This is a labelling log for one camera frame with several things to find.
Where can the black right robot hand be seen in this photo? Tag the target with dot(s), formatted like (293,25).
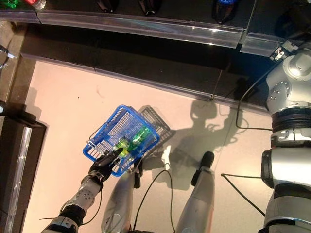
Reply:
(300,21)

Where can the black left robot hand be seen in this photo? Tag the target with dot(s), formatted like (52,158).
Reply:
(102,167)

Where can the blue plastic shopping basket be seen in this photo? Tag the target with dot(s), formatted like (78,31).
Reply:
(121,121)

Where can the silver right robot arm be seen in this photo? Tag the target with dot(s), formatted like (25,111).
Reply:
(286,170)

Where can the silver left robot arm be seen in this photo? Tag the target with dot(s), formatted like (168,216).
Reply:
(82,194)

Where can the silver robot left leg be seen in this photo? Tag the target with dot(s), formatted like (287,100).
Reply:
(119,199)

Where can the black side shelf unit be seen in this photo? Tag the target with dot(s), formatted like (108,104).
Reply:
(14,170)

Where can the black base shelf plinth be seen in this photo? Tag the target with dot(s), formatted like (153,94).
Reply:
(121,55)

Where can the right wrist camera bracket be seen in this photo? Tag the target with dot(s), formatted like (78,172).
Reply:
(281,52)

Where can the black shelf board clear rail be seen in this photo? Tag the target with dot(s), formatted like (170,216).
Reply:
(257,44)
(145,26)
(19,17)

